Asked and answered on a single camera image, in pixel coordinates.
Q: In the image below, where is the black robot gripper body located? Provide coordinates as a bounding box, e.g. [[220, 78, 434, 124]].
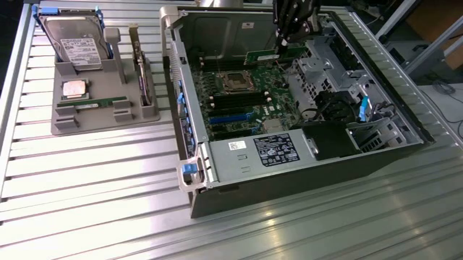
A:
[[271, 0, 323, 44]]

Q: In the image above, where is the green RAM stick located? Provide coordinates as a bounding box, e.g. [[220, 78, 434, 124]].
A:
[[58, 96, 130, 110], [244, 46, 307, 66]]

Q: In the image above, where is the black RAM slots, four-slot bank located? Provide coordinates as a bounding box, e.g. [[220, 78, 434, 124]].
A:
[[208, 90, 267, 111], [199, 57, 256, 73]]

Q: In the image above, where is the green motherboard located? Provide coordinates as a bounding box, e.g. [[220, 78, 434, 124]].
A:
[[190, 58, 306, 141]]

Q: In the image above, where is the metal disk bay cage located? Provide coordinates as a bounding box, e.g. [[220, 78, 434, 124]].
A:
[[288, 35, 367, 109]]

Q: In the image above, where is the silver chipset heatsink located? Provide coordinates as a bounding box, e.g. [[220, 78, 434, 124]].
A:
[[263, 120, 284, 134]]

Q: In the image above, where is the blue expansion slot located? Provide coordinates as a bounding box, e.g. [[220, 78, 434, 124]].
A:
[[208, 113, 252, 125]]

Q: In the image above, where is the brown cardboard box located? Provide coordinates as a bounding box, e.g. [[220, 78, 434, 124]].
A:
[[404, 0, 463, 70]]

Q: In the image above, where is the perforated metal drive bay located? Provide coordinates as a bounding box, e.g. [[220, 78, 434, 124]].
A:
[[346, 116, 414, 153]]

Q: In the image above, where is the grey power supply unit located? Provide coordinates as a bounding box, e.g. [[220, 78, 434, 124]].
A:
[[199, 128, 320, 183]]

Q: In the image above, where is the black open PC case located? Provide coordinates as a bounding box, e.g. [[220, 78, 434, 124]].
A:
[[159, 5, 436, 219]]

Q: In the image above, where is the blue case latch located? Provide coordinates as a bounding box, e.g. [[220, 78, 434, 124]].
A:
[[182, 162, 202, 177]]

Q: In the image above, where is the grey parts rack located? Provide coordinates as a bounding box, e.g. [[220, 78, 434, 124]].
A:
[[50, 27, 162, 136]]

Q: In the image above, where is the silver hard disk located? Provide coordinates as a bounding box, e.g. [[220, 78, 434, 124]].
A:
[[39, 15, 110, 72]]

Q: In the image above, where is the copper-topped CPU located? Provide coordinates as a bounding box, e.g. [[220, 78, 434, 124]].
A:
[[62, 79, 90, 99]]

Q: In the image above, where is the blue disk caddy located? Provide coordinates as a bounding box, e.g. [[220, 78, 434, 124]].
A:
[[31, 4, 106, 33]]

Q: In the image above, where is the CPU socket with metal frame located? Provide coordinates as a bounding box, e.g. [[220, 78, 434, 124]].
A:
[[216, 70, 251, 95]]

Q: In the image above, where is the black wire bundle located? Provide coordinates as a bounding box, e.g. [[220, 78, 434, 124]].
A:
[[299, 90, 363, 123]]

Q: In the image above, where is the blue disk wire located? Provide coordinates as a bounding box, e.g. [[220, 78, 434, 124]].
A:
[[356, 95, 371, 123]]

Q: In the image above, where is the graphics card with metal bracket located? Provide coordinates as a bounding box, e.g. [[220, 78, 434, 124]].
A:
[[127, 23, 155, 107]]

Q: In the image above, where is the dark cable coil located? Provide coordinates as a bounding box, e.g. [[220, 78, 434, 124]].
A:
[[431, 79, 458, 95]]

